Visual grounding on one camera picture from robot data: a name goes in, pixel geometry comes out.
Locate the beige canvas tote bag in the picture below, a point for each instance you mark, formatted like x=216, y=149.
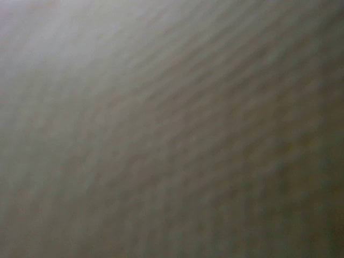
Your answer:
x=171, y=128

